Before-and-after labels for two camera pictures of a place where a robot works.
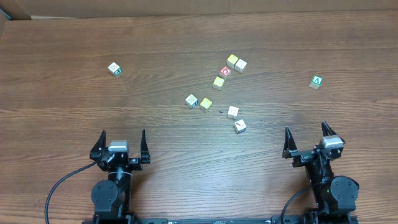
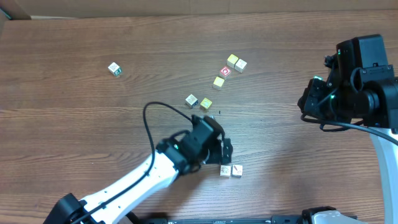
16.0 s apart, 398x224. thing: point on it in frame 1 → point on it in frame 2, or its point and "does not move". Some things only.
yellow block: (206, 103) does not move
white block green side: (114, 68) does not move
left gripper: (139, 162) → (220, 156)
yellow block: (231, 60) does not move
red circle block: (224, 72) does not move
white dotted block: (232, 112) → (225, 170)
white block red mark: (240, 126) → (237, 171)
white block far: (240, 66) does not move
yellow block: (218, 83) does not move
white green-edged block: (191, 101) does not move
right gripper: (307, 155) → (316, 105)
